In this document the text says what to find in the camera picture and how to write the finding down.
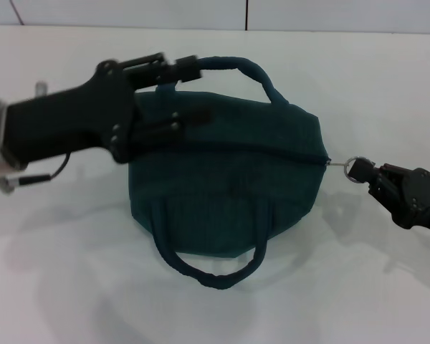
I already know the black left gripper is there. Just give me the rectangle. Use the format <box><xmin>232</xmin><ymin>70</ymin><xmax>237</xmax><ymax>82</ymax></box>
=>
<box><xmin>1</xmin><ymin>52</ymin><xmax>212</xmax><ymax>169</ymax></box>

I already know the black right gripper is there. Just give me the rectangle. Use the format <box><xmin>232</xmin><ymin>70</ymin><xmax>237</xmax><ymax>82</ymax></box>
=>
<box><xmin>353</xmin><ymin>159</ymin><xmax>430</xmax><ymax>237</ymax></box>

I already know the teal fabric lunch bag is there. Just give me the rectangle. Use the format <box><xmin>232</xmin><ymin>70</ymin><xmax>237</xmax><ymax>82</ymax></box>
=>
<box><xmin>128</xmin><ymin>55</ymin><xmax>355</xmax><ymax>291</ymax></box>

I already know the dark left gripper cable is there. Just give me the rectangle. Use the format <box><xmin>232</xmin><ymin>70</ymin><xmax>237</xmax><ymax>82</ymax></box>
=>
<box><xmin>17</xmin><ymin>153</ymin><xmax>71</xmax><ymax>186</ymax></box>

